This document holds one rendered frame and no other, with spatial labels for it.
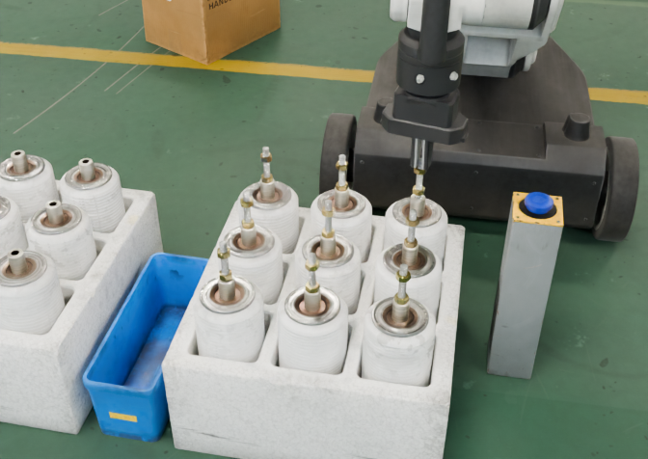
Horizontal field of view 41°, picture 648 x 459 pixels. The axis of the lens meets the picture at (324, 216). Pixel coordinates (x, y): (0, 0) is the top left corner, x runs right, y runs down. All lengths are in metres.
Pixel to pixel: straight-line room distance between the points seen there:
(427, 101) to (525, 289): 0.33
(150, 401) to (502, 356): 0.55
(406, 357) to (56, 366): 0.49
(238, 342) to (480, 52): 0.80
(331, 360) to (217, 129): 0.96
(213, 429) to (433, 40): 0.62
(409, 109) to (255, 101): 0.97
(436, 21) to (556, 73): 0.89
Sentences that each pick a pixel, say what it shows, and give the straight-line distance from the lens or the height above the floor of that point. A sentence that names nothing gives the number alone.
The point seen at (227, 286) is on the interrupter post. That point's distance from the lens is 1.16.
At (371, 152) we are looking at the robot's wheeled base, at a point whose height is 0.18.
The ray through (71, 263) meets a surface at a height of 0.20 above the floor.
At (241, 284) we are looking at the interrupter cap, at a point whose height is 0.25.
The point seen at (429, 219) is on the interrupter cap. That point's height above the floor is 0.25.
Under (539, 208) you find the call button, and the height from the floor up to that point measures 0.33.
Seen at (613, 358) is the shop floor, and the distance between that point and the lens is 1.52.
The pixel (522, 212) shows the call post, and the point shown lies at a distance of 1.25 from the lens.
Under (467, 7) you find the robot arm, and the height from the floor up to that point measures 0.60.
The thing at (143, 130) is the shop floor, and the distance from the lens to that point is 2.05.
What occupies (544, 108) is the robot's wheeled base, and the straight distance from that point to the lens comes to 1.81.
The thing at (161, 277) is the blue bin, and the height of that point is 0.07.
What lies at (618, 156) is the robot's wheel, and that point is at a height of 0.19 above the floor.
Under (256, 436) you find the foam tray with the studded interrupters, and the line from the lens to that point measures 1.26.
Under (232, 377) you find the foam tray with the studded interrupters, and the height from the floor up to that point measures 0.18.
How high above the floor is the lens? 1.04
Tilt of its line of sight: 37 degrees down
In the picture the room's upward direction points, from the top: straight up
